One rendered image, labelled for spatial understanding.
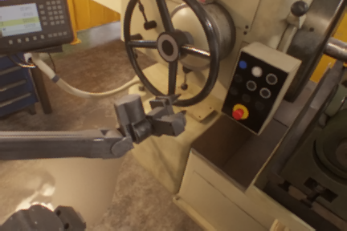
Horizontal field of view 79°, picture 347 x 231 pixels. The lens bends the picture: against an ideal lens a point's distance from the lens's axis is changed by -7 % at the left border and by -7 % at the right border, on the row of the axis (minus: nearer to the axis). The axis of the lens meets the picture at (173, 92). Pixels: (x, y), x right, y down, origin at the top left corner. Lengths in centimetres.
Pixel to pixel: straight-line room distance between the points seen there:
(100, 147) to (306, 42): 68
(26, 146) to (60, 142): 7
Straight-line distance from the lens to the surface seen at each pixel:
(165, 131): 58
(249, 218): 138
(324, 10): 85
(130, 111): 57
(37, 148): 56
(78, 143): 56
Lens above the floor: 161
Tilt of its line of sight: 38 degrees down
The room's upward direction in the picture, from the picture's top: 9 degrees clockwise
